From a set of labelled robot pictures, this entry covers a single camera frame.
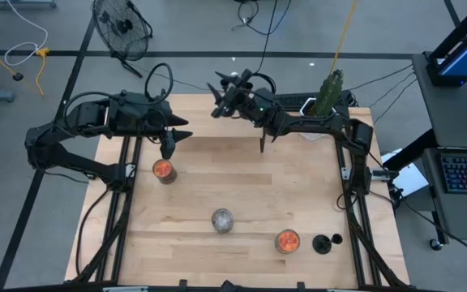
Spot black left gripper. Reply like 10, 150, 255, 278
147, 101, 195, 161

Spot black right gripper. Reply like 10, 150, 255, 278
207, 68, 255, 119

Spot black candlestick holder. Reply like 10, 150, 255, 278
311, 233, 345, 256

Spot orange candle jar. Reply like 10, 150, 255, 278
152, 158, 178, 186

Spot white square plant pot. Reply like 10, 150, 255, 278
299, 96, 330, 142

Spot green cactus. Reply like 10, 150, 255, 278
311, 68, 345, 118

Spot black floor fan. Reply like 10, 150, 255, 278
91, 0, 154, 79

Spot metallic cup far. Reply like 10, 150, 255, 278
273, 228, 302, 256

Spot white paper sheet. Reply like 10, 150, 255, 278
380, 148, 430, 199

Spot grey desk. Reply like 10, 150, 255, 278
410, 51, 467, 149

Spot backlit computer keyboard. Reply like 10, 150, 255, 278
439, 155, 467, 195

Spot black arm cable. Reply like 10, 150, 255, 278
62, 90, 115, 122
143, 62, 175, 103

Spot black aluminium frame rail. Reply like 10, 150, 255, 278
72, 135, 144, 285
0, 282, 421, 292
333, 137, 412, 290

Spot black coiled cable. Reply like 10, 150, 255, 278
251, 0, 280, 95

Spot black looped cable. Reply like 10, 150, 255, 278
231, 0, 293, 37

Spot yellow cable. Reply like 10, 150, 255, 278
33, 47, 52, 97

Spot white cable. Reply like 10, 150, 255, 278
3, 0, 50, 68

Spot black frame beam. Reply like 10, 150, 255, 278
382, 128, 439, 172

